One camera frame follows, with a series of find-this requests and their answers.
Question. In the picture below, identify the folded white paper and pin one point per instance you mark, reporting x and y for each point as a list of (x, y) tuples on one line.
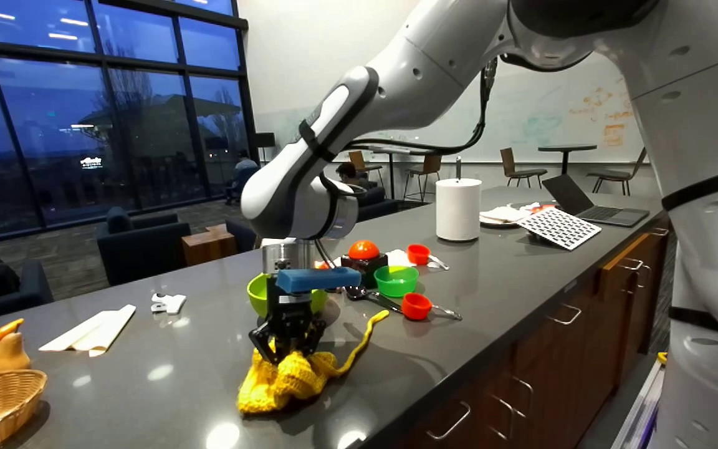
[(87, 331)]

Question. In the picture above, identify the open dark laptop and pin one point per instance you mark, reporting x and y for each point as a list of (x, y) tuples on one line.
[(596, 208)]

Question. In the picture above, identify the lime green plastic bowl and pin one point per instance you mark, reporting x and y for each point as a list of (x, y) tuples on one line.
[(254, 296)]

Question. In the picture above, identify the black kitchen utensil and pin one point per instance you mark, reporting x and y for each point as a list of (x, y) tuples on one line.
[(367, 296)]

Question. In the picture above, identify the white paper stack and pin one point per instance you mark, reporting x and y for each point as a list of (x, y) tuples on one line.
[(501, 216)]

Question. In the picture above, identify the tan pear shaped toy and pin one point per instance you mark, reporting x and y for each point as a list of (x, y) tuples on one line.
[(6, 358)]

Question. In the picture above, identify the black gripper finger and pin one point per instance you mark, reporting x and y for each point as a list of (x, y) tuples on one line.
[(312, 337), (263, 346)]

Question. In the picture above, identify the white paper towel roll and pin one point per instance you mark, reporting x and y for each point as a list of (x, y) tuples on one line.
[(458, 210)]

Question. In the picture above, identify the small red measuring cup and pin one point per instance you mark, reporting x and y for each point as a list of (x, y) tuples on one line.
[(414, 308)]

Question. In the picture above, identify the orange red toy ball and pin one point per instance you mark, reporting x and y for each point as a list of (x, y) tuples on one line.
[(365, 249)]

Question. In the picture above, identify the crumpled white wrapper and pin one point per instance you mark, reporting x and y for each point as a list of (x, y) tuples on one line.
[(168, 303)]

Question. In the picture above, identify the navy blue armchair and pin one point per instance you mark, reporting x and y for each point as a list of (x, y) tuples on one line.
[(137, 247)]

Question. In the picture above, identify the wooden box side table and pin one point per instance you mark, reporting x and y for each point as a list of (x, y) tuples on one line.
[(208, 245)]

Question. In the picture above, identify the whiteboard wall with writing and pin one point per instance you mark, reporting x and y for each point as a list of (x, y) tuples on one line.
[(566, 107)]

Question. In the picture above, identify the round dark cafe table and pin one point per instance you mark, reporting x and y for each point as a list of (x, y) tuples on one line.
[(566, 150)]

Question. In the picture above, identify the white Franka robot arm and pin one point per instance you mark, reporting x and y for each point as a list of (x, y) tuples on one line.
[(424, 75)]

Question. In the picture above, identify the small black box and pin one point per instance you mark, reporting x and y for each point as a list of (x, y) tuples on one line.
[(367, 273)]

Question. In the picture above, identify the brown counter cabinet drawers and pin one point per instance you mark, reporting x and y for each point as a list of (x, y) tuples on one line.
[(559, 332)]

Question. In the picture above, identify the large glass window wall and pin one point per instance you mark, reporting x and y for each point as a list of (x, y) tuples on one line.
[(86, 107)]

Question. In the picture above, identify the yellow crocheted cloth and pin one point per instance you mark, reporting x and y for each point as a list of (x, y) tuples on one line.
[(292, 382)]

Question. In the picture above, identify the small green plastic bowl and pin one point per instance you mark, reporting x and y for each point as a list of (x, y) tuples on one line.
[(397, 284)]

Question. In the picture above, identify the brown cafe chair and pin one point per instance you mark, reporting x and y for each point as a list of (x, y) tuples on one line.
[(431, 163), (519, 167), (621, 175)]

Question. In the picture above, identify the large red measuring cup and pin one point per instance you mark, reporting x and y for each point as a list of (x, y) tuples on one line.
[(420, 252)]

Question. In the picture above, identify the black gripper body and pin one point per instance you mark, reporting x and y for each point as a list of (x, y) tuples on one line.
[(289, 312)]

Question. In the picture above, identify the white computer keyboard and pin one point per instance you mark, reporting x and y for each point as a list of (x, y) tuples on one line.
[(559, 227)]

